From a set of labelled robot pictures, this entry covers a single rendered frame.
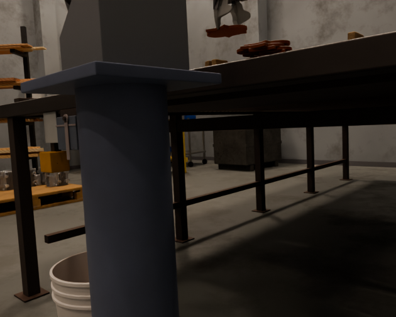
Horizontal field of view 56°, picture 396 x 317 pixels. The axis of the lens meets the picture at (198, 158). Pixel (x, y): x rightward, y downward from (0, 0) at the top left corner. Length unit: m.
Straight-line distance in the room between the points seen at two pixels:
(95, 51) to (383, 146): 6.05
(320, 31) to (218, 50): 2.28
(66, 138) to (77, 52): 0.74
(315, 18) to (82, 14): 6.54
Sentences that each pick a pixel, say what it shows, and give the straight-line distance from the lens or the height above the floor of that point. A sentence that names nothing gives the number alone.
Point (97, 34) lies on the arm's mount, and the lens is 0.65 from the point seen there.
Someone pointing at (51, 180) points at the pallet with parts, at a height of 0.23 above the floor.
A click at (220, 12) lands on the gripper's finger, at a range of 1.17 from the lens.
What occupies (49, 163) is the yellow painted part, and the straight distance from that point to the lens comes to 1.56.
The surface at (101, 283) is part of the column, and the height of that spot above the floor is 0.50.
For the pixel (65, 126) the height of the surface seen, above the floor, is 0.79.
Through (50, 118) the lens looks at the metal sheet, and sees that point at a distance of 1.58.
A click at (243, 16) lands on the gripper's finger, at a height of 1.10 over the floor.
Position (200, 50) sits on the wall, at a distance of 8.63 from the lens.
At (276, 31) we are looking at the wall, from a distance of 7.46.
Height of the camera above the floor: 0.77
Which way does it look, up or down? 5 degrees down
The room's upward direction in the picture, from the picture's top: 3 degrees counter-clockwise
